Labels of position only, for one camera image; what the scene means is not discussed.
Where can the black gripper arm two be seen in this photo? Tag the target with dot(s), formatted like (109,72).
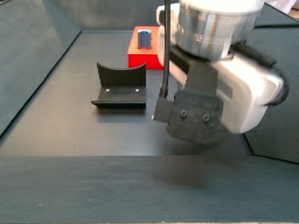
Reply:
(193,115)

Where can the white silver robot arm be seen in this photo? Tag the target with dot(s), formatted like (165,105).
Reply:
(220,83)

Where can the blue grooved block peg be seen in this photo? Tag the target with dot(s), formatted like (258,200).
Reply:
(145,36)

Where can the red peg board block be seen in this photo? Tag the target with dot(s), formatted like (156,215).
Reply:
(139,56)

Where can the black curved fixture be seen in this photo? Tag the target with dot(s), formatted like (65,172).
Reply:
(122,87)

